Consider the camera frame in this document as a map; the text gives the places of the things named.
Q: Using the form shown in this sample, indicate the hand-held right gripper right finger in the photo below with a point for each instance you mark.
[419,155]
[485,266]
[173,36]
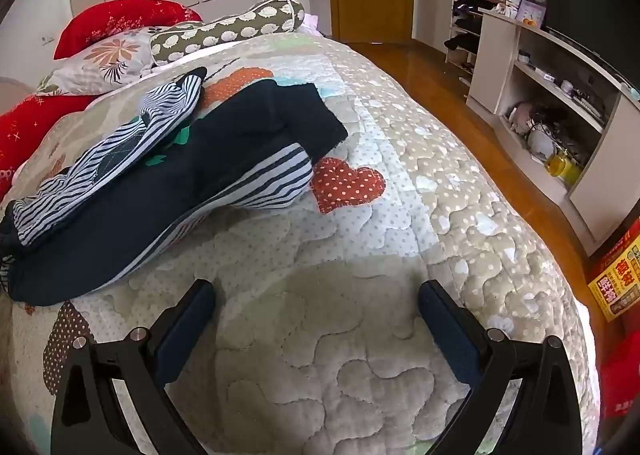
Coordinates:
[450,330]

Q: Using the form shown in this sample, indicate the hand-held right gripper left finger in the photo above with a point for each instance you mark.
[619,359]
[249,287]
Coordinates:
[182,330]

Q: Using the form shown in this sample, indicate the navy striped pants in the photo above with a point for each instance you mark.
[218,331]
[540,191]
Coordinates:
[240,135]

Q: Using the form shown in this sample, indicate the quilted heart-patterned bedspread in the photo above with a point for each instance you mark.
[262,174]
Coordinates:
[350,245]

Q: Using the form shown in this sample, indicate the red bag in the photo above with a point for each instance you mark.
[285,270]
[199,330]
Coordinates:
[620,375]

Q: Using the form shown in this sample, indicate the red and yellow carton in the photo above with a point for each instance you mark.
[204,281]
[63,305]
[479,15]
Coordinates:
[620,280]

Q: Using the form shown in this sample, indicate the yellow jar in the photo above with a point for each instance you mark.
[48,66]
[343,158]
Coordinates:
[562,167]

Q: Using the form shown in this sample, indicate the red patterned blanket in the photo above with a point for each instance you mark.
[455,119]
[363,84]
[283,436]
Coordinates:
[25,130]

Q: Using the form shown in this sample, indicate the white television cabinet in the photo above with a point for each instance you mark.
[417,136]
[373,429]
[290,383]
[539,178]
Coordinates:
[495,60]

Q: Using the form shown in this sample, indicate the white floral pillow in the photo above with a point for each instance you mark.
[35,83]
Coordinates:
[110,55]

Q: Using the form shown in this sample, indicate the shoe rack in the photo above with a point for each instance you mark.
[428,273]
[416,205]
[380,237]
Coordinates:
[467,30]

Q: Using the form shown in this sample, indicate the olive dotted bolster pillow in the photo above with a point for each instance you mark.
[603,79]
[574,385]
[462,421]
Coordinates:
[225,30]

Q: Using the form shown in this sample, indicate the red patterned pillow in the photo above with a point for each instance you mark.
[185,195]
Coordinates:
[110,20]

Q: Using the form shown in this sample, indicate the purple desk calendar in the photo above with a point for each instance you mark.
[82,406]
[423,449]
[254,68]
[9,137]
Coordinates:
[528,14]

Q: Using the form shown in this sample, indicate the black television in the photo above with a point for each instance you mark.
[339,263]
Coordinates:
[585,10]

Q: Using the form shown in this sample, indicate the white wall socket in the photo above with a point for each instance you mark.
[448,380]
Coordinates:
[47,40]

